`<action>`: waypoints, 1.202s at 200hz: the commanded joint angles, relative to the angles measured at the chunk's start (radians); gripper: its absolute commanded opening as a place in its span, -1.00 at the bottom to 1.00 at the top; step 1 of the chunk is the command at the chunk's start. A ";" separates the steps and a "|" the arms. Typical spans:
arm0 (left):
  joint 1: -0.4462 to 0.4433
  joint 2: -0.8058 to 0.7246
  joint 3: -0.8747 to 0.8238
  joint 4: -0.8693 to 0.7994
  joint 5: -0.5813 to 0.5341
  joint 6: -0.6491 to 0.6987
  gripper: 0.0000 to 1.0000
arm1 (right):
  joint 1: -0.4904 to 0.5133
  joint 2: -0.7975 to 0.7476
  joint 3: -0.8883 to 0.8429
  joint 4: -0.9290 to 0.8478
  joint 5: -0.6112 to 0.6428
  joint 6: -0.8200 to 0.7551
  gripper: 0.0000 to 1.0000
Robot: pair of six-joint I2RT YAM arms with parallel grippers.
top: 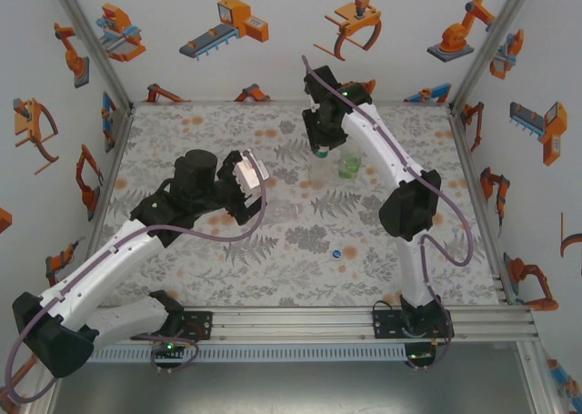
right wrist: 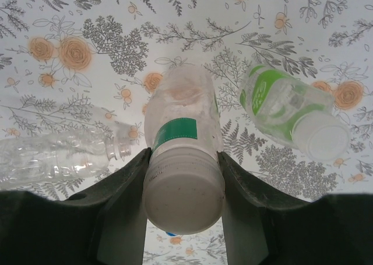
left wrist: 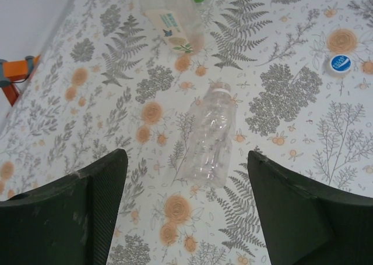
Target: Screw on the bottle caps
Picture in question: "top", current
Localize soda bottle with green label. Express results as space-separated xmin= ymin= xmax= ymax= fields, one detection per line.
xmin=337 ymin=146 xmax=364 ymax=179

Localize clear unlabelled plastic bottle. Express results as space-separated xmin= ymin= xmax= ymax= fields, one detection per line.
xmin=266 ymin=200 xmax=305 ymax=220

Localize floral patterned table mat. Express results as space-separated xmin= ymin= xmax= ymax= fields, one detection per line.
xmin=97 ymin=104 xmax=501 ymax=308

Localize controller board with green light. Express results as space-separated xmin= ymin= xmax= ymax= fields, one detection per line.
xmin=151 ymin=338 xmax=201 ymax=375
xmin=404 ymin=327 xmax=456 ymax=373

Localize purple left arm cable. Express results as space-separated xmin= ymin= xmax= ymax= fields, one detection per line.
xmin=6 ymin=152 xmax=270 ymax=406

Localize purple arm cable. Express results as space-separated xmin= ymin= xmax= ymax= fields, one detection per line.
xmin=6 ymin=152 xmax=270 ymax=406
xmin=301 ymin=55 xmax=477 ymax=342

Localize aluminium side rail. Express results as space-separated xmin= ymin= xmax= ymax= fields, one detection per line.
xmin=84 ymin=106 xmax=135 ymax=306
xmin=447 ymin=108 xmax=515 ymax=304

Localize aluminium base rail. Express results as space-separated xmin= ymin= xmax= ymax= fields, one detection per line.
xmin=95 ymin=305 xmax=538 ymax=345

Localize white slotted cable tray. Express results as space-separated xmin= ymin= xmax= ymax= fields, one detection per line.
xmin=97 ymin=344 xmax=406 ymax=364

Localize aluminium frame post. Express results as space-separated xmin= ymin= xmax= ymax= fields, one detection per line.
xmin=47 ymin=0 xmax=135 ymax=110
xmin=449 ymin=0 xmax=540 ymax=110

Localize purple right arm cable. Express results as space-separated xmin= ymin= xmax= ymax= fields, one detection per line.
xmin=301 ymin=55 xmax=477 ymax=342

